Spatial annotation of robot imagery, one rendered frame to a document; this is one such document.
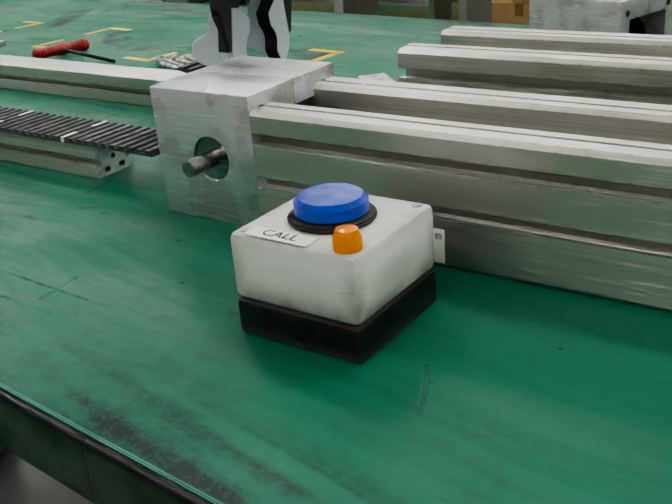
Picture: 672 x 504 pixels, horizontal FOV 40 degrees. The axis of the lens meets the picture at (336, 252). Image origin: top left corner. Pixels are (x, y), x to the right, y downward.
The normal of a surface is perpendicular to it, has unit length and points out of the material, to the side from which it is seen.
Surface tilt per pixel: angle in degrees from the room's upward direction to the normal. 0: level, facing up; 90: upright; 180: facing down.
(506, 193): 90
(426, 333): 0
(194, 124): 90
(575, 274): 90
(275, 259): 90
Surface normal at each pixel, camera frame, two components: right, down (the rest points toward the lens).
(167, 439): -0.07, -0.91
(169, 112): -0.56, 0.38
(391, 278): 0.82, 0.18
